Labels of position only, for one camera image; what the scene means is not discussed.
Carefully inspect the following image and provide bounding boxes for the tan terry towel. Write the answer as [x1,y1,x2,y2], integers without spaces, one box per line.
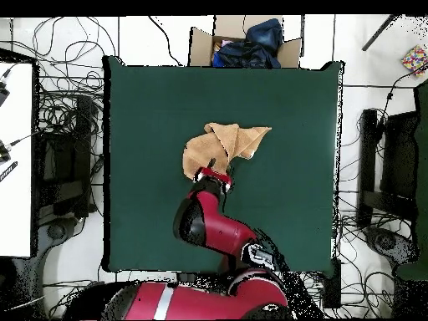
[181,122,273,181]

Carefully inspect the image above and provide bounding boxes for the black flat bar tool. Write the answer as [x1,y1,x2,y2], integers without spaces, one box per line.
[0,160,18,183]

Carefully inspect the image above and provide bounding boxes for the dark green table cloth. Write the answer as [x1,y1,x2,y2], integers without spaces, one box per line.
[102,55,345,273]

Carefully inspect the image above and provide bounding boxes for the open cardboard box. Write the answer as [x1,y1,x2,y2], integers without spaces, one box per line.
[188,14,303,69]

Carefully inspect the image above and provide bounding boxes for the dark blue clothes pile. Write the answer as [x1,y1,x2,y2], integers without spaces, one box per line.
[211,18,285,69]

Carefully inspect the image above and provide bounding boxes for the black rectangular box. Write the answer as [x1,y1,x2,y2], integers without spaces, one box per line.
[322,257,342,308]

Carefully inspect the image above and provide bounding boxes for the white side table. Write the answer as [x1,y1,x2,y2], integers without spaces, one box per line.
[0,61,34,258]

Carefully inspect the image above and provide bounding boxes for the dark slanted rod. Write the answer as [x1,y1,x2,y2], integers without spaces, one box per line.
[360,14,400,52]

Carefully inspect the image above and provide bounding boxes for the multicoloured patterned box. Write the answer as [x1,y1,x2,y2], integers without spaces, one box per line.
[400,44,428,78]

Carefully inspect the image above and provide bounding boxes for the black metal stand frame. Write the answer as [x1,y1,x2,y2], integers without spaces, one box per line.
[34,96,98,218]
[355,108,420,228]

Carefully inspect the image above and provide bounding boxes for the long black floor cable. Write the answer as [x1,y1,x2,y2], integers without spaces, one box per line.
[148,15,183,66]

